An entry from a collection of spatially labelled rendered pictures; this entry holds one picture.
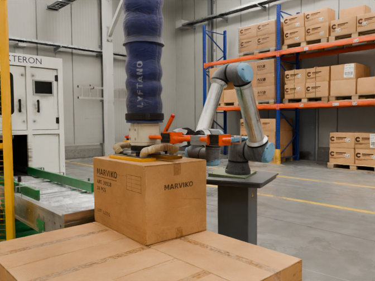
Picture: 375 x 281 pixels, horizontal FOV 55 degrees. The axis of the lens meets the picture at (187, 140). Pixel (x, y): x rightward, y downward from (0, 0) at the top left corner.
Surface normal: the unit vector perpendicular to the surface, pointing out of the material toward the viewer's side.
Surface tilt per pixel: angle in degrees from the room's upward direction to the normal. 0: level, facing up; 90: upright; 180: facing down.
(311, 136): 90
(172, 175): 90
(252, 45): 90
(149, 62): 77
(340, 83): 87
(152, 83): 72
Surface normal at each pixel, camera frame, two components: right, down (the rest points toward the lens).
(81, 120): 0.69, 0.04
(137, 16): -0.11, -0.15
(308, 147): -0.73, 0.04
